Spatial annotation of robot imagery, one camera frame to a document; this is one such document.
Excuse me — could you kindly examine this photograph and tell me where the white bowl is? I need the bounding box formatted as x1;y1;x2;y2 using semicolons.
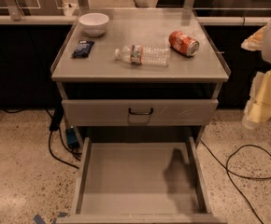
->
78;13;109;37

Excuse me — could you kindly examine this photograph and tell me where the black floor cable left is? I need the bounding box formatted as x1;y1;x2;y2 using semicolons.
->
1;107;83;170

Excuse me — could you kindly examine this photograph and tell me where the long grey counter ledge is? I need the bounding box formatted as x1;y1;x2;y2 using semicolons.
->
0;8;271;26

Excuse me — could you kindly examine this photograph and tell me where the orange soda can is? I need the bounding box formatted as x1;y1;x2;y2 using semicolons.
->
168;31;199;57

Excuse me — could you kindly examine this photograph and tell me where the blue floor tape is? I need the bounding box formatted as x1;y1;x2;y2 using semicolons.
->
31;212;67;224

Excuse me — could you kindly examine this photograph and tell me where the black floor cable right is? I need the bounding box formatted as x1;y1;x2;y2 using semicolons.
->
200;139;271;224

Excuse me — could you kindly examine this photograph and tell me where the dark blue snack packet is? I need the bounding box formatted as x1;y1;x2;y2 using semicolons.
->
72;40;94;58

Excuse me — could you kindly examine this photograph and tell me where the clear plastic water bottle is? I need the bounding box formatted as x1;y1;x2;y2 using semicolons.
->
115;45;170;67

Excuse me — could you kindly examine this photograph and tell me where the blue power adapter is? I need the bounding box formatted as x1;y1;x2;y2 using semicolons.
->
65;128;79;149

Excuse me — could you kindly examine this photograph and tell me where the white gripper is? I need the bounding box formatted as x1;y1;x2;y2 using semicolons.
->
241;19;271;129

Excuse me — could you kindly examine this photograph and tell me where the closed grey drawer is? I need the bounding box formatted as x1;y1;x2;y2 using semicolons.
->
62;99;218;126

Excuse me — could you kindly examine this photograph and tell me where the grey drawer cabinet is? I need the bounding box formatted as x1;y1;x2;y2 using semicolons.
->
51;8;230;143

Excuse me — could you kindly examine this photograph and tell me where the open grey drawer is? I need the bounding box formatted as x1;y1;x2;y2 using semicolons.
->
56;139;227;224

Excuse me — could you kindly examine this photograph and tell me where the black drawer handle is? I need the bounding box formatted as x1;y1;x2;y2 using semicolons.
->
128;107;154;116

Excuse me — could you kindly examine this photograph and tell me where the black floor cable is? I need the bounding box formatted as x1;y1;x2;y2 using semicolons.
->
1;107;83;170
200;139;271;224

